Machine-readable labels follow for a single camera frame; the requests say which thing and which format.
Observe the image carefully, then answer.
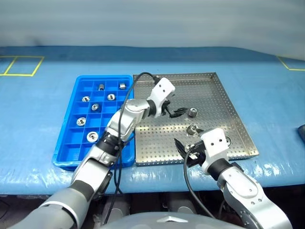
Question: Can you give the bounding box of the perforated steel tray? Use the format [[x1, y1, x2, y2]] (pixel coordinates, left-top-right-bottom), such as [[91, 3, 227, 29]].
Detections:
[[132, 72, 260, 167]]

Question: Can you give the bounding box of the dark flat object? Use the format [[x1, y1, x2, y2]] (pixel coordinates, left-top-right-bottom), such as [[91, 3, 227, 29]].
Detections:
[[297, 124, 305, 144]]

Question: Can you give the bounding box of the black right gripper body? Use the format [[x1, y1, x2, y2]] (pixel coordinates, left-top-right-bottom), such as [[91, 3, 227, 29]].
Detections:
[[184, 141, 205, 168]]

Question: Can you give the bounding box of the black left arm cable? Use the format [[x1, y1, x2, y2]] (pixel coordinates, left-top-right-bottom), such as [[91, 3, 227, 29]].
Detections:
[[103, 72, 161, 226]]

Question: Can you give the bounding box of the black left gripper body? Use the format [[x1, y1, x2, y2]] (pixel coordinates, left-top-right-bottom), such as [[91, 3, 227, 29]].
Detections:
[[160, 94, 174, 115]]

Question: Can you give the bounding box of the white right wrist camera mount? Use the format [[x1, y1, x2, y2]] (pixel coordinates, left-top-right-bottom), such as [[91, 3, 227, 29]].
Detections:
[[199, 128, 231, 167]]

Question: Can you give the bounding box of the blue plastic compartment tray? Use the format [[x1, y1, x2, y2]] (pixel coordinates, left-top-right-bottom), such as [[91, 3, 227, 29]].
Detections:
[[52, 75, 136, 171]]

